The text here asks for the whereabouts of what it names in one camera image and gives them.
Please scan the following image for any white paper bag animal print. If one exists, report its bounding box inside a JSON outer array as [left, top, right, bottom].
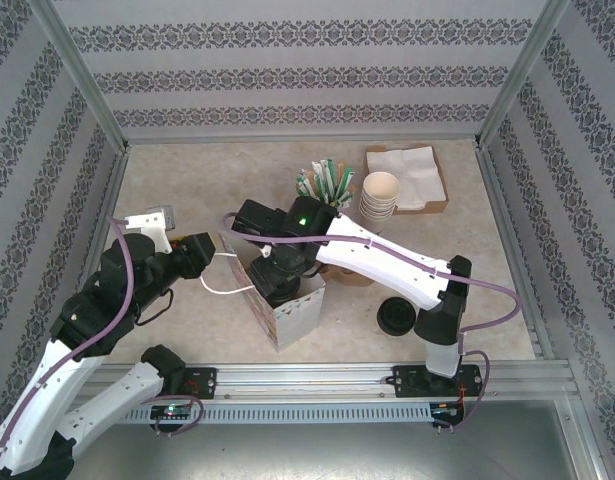
[[200, 230, 329, 354]]

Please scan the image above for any brown pulp cup carrier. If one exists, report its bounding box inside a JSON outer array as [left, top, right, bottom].
[[317, 263, 374, 288]]

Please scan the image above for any green white sugar stick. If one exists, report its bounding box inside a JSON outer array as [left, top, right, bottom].
[[294, 171, 316, 199], [331, 166, 358, 207], [322, 157, 341, 204], [310, 159, 328, 201]]

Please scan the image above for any cream paper cup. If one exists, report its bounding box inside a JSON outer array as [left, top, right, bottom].
[[362, 171, 401, 204], [357, 205, 396, 222], [360, 193, 399, 210], [358, 201, 397, 218], [361, 189, 400, 206], [359, 197, 398, 214]]

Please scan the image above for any black plastic cup lid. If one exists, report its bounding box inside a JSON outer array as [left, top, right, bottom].
[[376, 296, 417, 336]]

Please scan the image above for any small circuit board green light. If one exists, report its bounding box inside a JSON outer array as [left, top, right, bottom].
[[150, 403, 193, 420]]

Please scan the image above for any brown cardboard napkin tray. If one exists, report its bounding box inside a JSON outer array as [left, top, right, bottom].
[[363, 143, 451, 216]]

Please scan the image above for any white paper napkin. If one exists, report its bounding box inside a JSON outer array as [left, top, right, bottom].
[[394, 149, 447, 210], [365, 145, 435, 174]]

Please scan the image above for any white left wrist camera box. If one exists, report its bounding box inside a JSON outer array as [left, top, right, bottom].
[[122, 203, 177, 254]]

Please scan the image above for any aluminium left side rail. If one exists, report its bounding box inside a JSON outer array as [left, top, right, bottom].
[[81, 147, 133, 301]]

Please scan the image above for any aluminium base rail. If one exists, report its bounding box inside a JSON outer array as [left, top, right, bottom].
[[94, 362, 578, 401]]

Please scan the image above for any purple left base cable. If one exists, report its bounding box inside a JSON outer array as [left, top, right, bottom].
[[154, 394, 204, 437]]

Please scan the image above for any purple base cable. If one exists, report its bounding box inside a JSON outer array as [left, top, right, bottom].
[[154, 394, 204, 437], [456, 349, 490, 432]]

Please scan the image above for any grey slotted cable duct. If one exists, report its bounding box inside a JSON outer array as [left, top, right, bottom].
[[124, 402, 433, 425]]

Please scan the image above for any grey metal base plate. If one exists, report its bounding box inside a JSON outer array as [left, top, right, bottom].
[[66, 399, 603, 480]]

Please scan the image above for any aluminium left corner post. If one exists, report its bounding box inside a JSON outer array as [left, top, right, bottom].
[[30, 0, 133, 154]]

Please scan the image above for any aluminium corner post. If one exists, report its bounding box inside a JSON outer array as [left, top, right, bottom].
[[30, 0, 133, 154], [474, 0, 573, 150]]

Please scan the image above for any aluminium right side rail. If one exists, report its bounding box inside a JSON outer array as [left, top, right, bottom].
[[475, 144, 556, 360]]

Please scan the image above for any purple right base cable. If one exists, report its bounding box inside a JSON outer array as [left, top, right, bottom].
[[456, 349, 490, 432]]

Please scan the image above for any aluminium right corner post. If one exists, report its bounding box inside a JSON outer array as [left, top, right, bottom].
[[474, 0, 573, 150]]

